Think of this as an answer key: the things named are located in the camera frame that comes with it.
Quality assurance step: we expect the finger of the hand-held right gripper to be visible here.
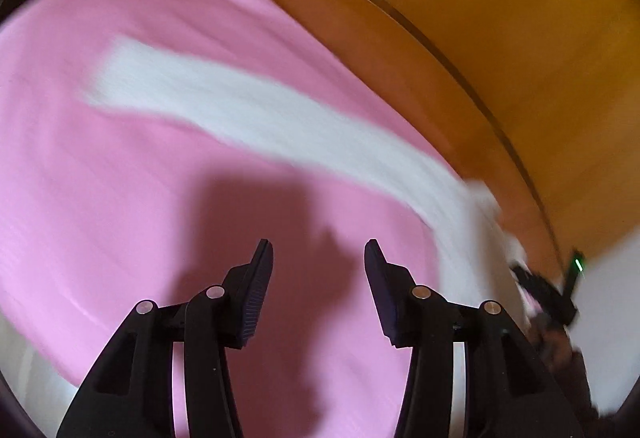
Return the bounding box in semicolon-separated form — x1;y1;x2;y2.
511;265;579;327

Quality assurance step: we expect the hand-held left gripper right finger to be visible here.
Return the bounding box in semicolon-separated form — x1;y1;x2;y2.
363;239;587;438

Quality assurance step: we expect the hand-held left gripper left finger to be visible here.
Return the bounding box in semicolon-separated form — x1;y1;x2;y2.
56;239;275;438

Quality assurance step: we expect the white knitted sweater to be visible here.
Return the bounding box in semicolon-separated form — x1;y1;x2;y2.
82;34;546;319

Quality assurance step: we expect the pink blanket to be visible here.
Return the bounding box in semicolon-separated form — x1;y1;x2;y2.
0;0;453;438

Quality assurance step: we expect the white mattress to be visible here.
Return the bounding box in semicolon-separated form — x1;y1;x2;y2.
0;313;81;424

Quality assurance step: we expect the wooden headboard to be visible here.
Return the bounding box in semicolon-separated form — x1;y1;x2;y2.
65;0;640;264

